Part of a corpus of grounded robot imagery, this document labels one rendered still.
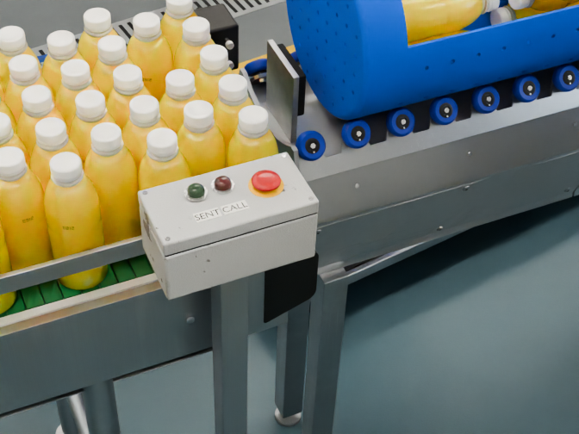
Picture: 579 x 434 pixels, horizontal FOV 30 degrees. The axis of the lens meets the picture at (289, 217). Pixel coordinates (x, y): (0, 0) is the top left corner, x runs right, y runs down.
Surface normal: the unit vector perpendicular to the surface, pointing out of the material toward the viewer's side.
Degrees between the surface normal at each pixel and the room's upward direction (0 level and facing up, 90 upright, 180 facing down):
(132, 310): 90
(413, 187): 70
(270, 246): 90
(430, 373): 0
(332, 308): 90
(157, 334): 90
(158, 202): 0
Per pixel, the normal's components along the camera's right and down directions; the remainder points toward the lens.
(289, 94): -0.92, 0.26
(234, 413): 0.40, 0.66
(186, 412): 0.04, -0.71
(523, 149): 0.39, 0.38
